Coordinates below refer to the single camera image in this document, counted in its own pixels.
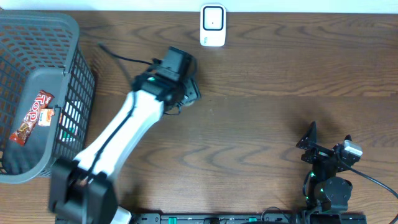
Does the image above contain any white green carton box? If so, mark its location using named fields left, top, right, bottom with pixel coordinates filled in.
left=59, top=101, right=82, bottom=142

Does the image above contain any red chocolate bar wrapper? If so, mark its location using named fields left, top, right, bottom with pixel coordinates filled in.
left=9, top=90, right=54, bottom=146

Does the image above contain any orange tissue pack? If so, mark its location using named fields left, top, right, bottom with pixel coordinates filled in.
left=38, top=108, right=55, bottom=126

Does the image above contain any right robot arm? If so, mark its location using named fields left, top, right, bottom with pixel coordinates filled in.
left=296, top=121, right=353, bottom=223

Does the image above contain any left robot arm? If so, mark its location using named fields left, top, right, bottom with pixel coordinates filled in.
left=48, top=47, right=201, bottom=223

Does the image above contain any white barcode scanner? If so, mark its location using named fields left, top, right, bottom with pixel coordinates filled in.
left=200, top=4, right=226, bottom=47

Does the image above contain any grey plastic shopping basket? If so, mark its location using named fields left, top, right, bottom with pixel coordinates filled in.
left=1, top=11, right=95, bottom=184

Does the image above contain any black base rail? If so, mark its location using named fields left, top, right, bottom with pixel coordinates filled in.
left=130, top=212, right=367, bottom=224

